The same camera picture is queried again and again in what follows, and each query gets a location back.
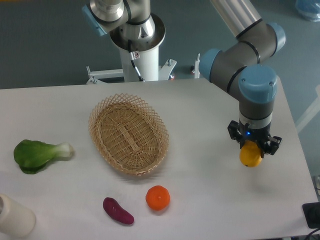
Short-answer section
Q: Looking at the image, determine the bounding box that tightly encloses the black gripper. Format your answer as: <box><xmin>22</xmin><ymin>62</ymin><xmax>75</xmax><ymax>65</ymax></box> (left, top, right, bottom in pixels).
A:
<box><xmin>227</xmin><ymin>120</ymin><xmax>283</xmax><ymax>158</ymax></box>

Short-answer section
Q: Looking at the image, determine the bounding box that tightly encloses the yellow mango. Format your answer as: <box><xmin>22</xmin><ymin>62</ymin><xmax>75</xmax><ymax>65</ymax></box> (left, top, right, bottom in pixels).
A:
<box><xmin>239</xmin><ymin>140</ymin><xmax>262</xmax><ymax>168</ymax></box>

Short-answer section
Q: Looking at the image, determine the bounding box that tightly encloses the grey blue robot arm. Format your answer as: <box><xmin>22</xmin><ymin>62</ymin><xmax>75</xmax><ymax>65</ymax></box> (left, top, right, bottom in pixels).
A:
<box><xmin>82</xmin><ymin>0</ymin><xmax>286</xmax><ymax>156</ymax></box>

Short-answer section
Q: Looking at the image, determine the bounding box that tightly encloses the woven wicker basket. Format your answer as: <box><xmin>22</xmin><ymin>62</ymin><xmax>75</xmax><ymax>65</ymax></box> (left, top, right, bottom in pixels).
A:
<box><xmin>88</xmin><ymin>93</ymin><xmax>169</xmax><ymax>176</ymax></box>

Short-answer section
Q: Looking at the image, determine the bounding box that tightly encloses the black device at table edge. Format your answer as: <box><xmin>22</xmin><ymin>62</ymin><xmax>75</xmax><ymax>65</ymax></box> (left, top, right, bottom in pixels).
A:
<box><xmin>302</xmin><ymin>202</ymin><xmax>320</xmax><ymax>229</ymax></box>

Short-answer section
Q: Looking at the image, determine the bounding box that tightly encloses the orange tangerine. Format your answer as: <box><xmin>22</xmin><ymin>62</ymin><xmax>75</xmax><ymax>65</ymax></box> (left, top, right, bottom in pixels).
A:
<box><xmin>145</xmin><ymin>185</ymin><xmax>171</xmax><ymax>211</ymax></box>

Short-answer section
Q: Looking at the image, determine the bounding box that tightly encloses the blue object in corner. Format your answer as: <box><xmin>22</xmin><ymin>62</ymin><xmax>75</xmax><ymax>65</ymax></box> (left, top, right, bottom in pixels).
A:
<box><xmin>295</xmin><ymin>0</ymin><xmax>320</xmax><ymax>22</ymax></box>

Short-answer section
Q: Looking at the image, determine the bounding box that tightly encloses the purple sweet potato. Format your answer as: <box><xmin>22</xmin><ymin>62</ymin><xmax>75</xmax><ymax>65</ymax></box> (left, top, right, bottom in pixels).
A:
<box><xmin>102</xmin><ymin>197</ymin><xmax>135</xmax><ymax>225</ymax></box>

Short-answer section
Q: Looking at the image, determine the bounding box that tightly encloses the green bok choy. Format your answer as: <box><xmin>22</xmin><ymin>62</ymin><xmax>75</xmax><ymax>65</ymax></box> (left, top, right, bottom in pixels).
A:
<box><xmin>13</xmin><ymin>139</ymin><xmax>74</xmax><ymax>175</ymax></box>

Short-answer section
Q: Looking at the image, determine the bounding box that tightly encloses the white cylindrical bottle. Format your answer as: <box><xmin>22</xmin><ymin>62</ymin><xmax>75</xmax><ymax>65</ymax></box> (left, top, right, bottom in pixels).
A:
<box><xmin>0</xmin><ymin>193</ymin><xmax>36</xmax><ymax>238</ymax></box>

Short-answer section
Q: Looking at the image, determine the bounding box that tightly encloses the white frame bar right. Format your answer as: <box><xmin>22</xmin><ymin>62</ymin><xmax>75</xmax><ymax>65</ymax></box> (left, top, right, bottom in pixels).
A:
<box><xmin>295</xmin><ymin>85</ymin><xmax>320</xmax><ymax>134</ymax></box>

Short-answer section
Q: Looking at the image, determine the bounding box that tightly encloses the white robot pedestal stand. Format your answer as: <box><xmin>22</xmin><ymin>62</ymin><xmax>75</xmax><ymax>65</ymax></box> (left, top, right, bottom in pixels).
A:
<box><xmin>86</xmin><ymin>13</ymin><xmax>177</xmax><ymax>84</ymax></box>

